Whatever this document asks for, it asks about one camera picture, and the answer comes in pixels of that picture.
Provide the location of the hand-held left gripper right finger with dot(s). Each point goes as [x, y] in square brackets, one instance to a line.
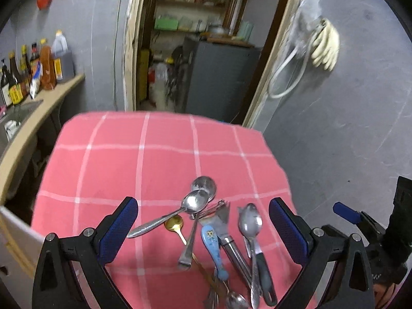
[289, 231]

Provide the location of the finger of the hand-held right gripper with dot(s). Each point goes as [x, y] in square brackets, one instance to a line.
[346, 212]

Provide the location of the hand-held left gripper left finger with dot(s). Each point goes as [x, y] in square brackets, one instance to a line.
[117, 235]

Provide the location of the small gold spoon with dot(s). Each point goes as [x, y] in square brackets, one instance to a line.
[173, 223]

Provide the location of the pink checked cloth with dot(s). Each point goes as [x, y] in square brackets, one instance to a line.
[128, 167]

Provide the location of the thin tined steel fork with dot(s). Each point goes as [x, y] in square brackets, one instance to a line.
[214, 206]

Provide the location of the white board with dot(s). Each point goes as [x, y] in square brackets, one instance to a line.
[16, 241]

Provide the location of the beige counter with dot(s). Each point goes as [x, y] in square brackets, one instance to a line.
[38, 116]

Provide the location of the white bag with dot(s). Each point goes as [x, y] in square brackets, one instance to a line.
[161, 95]

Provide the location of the steel sink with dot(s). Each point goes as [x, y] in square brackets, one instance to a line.
[25, 111]

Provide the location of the yellow container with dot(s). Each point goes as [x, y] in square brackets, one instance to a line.
[147, 70]

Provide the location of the cream rubber gloves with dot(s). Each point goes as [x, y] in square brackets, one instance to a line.
[326, 45]

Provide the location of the grey cabinet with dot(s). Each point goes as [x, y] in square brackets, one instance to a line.
[222, 77]

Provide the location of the white blue packet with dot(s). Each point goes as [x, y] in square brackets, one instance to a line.
[35, 80]

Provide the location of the yellow label dark bottle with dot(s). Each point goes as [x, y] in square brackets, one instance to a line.
[15, 87]

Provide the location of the orange sauce bottle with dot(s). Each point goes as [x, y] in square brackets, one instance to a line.
[47, 67]

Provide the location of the large dark sauce jug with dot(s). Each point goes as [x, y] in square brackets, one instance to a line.
[62, 61]

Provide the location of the dark sauce bottle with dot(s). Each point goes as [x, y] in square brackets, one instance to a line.
[4, 83]

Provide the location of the yellow cap sauce bottle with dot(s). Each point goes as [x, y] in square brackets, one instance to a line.
[25, 67]

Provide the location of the red label dark bottle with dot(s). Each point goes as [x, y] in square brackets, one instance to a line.
[34, 54]

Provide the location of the clear plastic bag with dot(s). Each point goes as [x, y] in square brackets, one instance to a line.
[305, 16]

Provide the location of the steel pot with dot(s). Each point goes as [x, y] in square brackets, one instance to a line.
[219, 29]

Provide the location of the green box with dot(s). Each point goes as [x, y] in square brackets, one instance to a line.
[165, 24]

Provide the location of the wooden shelves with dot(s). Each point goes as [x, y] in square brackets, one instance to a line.
[199, 3]

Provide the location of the wooden door post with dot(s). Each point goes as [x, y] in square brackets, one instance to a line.
[273, 54]
[132, 38]

